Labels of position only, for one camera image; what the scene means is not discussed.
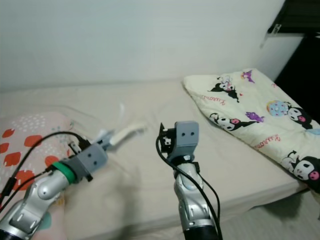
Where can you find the clear plastic bracket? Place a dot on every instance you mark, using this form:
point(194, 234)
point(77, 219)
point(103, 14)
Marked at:
point(274, 30)

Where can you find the cream cartoon print blanket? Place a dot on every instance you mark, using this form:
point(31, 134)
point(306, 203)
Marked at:
point(255, 100)

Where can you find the white stick packet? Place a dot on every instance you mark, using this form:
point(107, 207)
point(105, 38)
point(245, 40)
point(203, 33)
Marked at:
point(127, 132)

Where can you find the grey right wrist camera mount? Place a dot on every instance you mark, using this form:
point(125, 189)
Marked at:
point(186, 137)

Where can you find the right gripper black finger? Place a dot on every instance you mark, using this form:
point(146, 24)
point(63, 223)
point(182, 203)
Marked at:
point(162, 136)

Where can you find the pink pillow with red spots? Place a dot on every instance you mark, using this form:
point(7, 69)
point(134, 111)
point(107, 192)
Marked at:
point(25, 140)

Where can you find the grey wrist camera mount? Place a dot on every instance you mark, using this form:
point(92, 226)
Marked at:
point(87, 161)
point(186, 137)

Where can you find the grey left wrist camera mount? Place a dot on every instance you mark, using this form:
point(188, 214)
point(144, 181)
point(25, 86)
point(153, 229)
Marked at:
point(87, 161)

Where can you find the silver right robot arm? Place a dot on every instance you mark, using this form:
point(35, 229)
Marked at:
point(195, 200)

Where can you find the dark wardrobe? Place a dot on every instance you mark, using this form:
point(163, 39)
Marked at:
point(300, 60)

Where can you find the cream sheeted mattress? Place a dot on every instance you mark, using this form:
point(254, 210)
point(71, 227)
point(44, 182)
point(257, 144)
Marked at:
point(155, 100)

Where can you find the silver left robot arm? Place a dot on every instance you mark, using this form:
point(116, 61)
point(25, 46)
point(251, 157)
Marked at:
point(40, 200)

